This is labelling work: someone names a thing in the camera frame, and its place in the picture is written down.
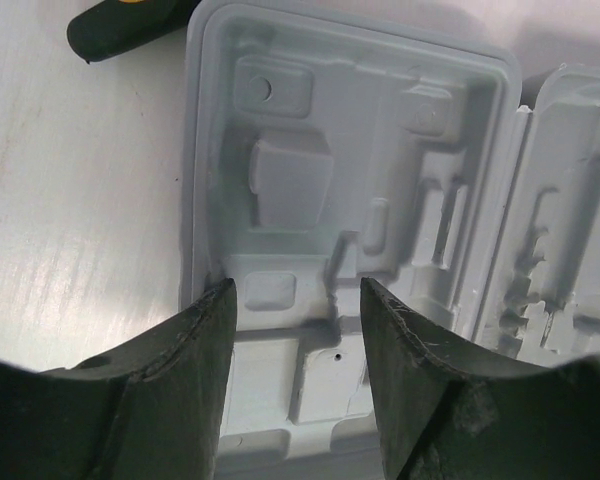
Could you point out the grey plastic tool case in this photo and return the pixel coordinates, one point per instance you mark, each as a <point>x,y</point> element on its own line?
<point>322,148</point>

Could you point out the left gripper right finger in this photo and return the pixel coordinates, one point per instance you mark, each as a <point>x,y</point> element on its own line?
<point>447,408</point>

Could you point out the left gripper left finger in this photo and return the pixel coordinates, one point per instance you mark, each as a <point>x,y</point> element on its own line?
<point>150,408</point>

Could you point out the orange black pliers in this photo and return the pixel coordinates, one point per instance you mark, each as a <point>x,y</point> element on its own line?
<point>112,27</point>

